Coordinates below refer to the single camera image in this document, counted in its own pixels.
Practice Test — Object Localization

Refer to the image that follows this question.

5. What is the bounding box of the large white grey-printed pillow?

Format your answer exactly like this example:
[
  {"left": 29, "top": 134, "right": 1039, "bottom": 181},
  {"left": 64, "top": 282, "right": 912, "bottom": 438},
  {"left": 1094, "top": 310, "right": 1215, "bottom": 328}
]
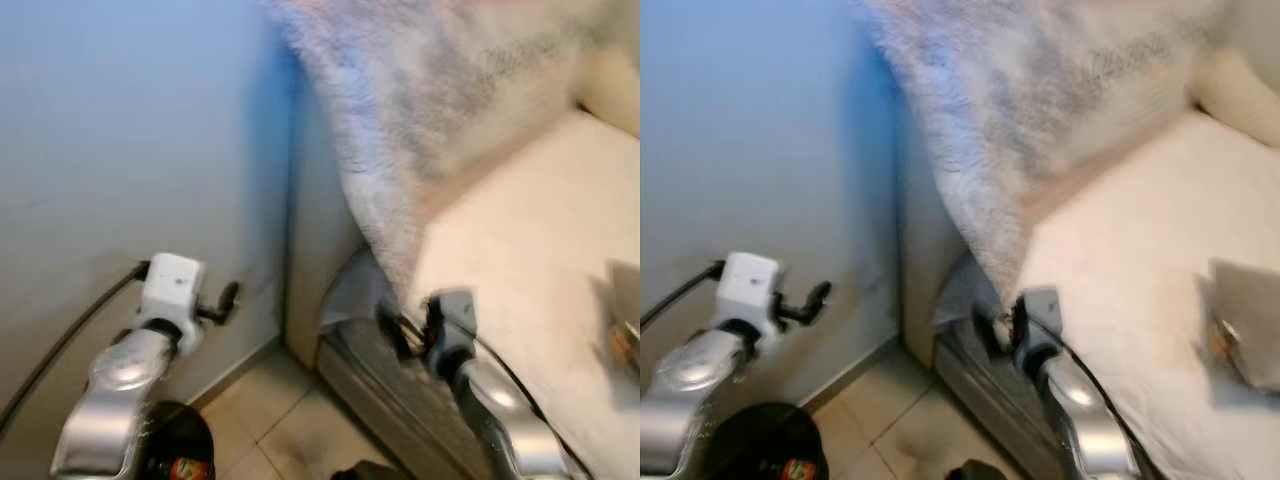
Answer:
[
  {"left": 860, "top": 0, "right": 1233, "bottom": 301},
  {"left": 262, "top": 0, "right": 641, "bottom": 301}
]

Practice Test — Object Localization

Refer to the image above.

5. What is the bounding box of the grey quilted bed base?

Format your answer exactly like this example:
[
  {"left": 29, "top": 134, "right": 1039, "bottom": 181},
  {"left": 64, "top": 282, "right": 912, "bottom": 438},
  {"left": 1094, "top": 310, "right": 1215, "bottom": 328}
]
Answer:
[
  {"left": 318, "top": 320, "right": 501, "bottom": 480},
  {"left": 932, "top": 315, "right": 1076, "bottom": 480}
]

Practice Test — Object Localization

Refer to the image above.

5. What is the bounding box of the black rounded object orange label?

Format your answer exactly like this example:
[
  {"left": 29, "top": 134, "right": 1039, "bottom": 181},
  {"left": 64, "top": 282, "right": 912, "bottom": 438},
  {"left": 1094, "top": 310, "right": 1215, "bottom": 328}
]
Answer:
[
  {"left": 135, "top": 400, "right": 216, "bottom": 480},
  {"left": 700, "top": 402, "right": 829, "bottom": 480}
]

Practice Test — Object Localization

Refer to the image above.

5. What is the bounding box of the white quilted mattress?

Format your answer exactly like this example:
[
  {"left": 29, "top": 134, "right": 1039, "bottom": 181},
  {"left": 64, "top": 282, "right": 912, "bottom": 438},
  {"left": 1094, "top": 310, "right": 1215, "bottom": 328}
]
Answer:
[
  {"left": 1005, "top": 108, "right": 1280, "bottom": 480},
  {"left": 400, "top": 108, "right": 641, "bottom": 480}
]

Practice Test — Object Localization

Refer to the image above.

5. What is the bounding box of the cream bolster pillow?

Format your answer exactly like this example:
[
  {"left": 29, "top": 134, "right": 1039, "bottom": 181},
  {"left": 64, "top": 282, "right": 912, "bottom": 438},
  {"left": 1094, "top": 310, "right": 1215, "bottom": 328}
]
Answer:
[
  {"left": 575, "top": 50, "right": 641, "bottom": 136},
  {"left": 1195, "top": 45, "right": 1280, "bottom": 151}
]

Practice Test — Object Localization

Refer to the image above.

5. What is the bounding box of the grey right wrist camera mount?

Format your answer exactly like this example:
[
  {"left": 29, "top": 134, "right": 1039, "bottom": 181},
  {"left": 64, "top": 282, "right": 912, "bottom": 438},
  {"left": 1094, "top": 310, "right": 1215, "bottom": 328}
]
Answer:
[
  {"left": 1015, "top": 288, "right": 1063, "bottom": 346},
  {"left": 425, "top": 290, "right": 476, "bottom": 351}
]

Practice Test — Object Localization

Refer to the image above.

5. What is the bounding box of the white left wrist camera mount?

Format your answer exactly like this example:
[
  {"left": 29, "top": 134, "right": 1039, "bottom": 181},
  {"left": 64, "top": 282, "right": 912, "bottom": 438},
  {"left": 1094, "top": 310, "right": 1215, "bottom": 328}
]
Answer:
[
  {"left": 717, "top": 252, "right": 783, "bottom": 331},
  {"left": 140, "top": 253, "right": 206, "bottom": 331}
]

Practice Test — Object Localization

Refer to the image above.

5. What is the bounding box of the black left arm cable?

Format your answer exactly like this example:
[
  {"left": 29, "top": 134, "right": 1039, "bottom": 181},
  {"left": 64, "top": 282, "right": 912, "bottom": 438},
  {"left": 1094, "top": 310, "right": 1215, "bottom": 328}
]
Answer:
[
  {"left": 640, "top": 262, "right": 726, "bottom": 331},
  {"left": 0, "top": 260, "right": 151, "bottom": 436}
]

